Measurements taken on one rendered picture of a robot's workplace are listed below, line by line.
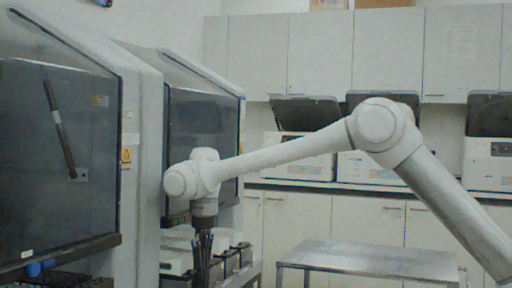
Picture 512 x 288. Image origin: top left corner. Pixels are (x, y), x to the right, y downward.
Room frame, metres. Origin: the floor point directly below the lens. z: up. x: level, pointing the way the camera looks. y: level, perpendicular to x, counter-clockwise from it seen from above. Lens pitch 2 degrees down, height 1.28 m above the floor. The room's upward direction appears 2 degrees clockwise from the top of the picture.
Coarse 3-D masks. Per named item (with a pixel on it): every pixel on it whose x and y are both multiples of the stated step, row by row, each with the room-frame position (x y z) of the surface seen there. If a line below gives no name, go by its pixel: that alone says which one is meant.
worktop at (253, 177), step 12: (252, 180) 4.04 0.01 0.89; (264, 180) 4.01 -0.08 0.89; (276, 180) 3.98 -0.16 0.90; (288, 180) 4.01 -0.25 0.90; (300, 180) 4.03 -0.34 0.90; (312, 180) 4.06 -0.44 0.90; (336, 180) 4.12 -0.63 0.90; (408, 192) 3.67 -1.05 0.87; (480, 192) 3.56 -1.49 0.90; (492, 192) 3.58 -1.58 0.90; (504, 192) 3.59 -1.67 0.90
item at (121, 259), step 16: (16, 0) 1.53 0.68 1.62; (32, 16) 1.51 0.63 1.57; (48, 16) 1.52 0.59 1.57; (64, 32) 1.47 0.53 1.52; (80, 32) 1.55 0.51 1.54; (80, 48) 1.46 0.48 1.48; (96, 48) 1.46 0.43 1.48; (112, 64) 1.42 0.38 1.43; (128, 64) 1.49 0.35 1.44; (128, 80) 1.46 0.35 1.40; (128, 96) 1.46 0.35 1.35; (128, 112) 1.46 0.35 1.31; (128, 128) 1.47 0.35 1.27; (128, 160) 1.47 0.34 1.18; (128, 176) 1.47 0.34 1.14; (128, 192) 1.47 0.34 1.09; (128, 208) 1.47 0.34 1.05; (128, 224) 1.48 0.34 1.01; (128, 240) 1.48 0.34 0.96; (96, 256) 1.43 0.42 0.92; (112, 256) 1.42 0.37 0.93; (128, 256) 1.48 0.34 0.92; (80, 272) 1.45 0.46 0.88; (96, 272) 1.43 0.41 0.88; (112, 272) 1.42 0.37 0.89; (128, 272) 1.48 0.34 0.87
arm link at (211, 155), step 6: (192, 150) 1.68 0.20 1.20; (198, 150) 1.66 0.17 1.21; (204, 150) 1.65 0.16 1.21; (210, 150) 1.66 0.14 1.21; (216, 150) 1.68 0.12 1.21; (192, 156) 1.66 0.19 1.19; (198, 156) 1.64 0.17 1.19; (204, 156) 1.64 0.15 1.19; (210, 156) 1.65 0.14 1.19; (216, 156) 1.67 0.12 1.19; (216, 192) 1.67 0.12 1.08; (204, 198) 1.65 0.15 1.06; (210, 198) 1.65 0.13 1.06
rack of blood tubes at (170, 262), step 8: (160, 256) 1.70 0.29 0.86; (168, 256) 1.71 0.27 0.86; (176, 256) 1.71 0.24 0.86; (184, 256) 1.71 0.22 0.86; (192, 256) 1.74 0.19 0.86; (160, 264) 1.79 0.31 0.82; (168, 264) 1.78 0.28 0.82; (176, 264) 1.66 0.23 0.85; (184, 264) 1.69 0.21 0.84; (192, 264) 1.74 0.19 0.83; (160, 272) 1.68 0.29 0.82; (168, 272) 1.67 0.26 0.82; (176, 272) 1.66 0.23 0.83; (184, 272) 1.69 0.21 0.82
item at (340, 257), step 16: (304, 240) 2.23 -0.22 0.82; (320, 240) 2.24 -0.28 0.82; (288, 256) 1.94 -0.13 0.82; (304, 256) 1.95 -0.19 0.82; (320, 256) 1.95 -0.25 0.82; (336, 256) 1.96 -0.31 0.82; (352, 256) 1.97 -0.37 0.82; (368, 256) 1.98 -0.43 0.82; (384, 256) 1.98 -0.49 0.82; (400, 256) 1.99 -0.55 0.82; (416, 256) 2.00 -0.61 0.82; (432, 256) 2.01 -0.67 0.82; (448, 256) 2.01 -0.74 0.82; (304, 272) 2.26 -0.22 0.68; (336, 272) 1.80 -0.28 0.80; (352, 272) 1.78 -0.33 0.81; (368, 272) 1.76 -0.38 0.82; (384, 272) 1.76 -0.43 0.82; (400, 272) 1.76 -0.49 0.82; (416, 272) 1.77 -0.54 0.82; (432, 272) 1.77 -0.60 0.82; (448, 272) 1.78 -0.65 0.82; (464, 272) 1.95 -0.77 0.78
